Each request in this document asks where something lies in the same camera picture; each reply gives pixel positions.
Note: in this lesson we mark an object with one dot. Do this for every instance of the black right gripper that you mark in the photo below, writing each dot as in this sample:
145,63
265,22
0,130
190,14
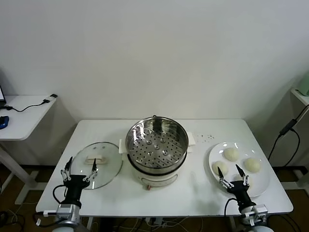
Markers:
240,191

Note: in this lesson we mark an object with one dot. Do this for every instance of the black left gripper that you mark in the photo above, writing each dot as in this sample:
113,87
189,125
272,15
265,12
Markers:
73,186

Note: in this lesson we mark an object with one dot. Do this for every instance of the round glass pot lid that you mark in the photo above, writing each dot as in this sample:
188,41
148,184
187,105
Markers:
108,154

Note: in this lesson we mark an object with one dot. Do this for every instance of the stainless steel steamer basket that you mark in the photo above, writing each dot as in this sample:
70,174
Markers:
157,154

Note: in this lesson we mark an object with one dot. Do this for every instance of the white round plate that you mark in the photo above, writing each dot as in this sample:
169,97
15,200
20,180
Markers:
260,183

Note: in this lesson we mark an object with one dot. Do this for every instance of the white side table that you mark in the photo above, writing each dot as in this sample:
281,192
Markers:
24,120

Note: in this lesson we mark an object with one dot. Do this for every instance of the white power strip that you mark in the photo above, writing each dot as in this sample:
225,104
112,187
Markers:
154,220

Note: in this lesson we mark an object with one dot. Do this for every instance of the blue computer mouse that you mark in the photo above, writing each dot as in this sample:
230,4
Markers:
3,122

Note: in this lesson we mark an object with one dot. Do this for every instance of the white shelf table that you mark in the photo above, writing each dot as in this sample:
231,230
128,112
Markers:
299,96

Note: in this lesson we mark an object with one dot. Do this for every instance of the black laptop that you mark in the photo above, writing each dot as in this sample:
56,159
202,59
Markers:
2,94

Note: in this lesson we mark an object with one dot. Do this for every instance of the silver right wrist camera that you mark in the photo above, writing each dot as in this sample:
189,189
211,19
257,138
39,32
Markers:
256,212

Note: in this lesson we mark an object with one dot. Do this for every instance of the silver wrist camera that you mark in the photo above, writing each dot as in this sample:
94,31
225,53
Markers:
256,212
68,211

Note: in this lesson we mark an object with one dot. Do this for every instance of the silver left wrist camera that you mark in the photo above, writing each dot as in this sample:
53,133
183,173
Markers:
68,211

